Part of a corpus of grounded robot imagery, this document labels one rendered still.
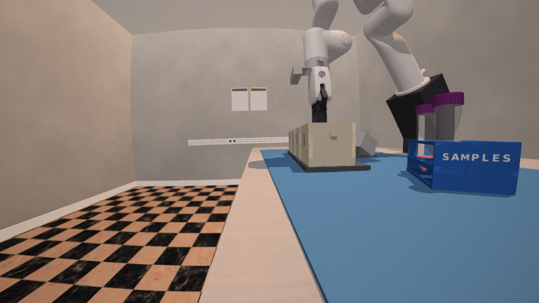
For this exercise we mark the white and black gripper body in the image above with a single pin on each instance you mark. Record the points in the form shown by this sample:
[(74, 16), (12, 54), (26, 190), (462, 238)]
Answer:
[(318, 75)]

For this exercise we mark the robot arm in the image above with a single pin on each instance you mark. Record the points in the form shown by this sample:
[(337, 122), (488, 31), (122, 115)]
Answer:
[(322, 46)]

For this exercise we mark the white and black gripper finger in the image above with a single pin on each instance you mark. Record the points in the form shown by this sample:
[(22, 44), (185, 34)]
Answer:
[(321, 114), (313, 111)]

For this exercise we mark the blue bench mat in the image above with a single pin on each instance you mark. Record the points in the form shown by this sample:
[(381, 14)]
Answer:
[(383, 236)]

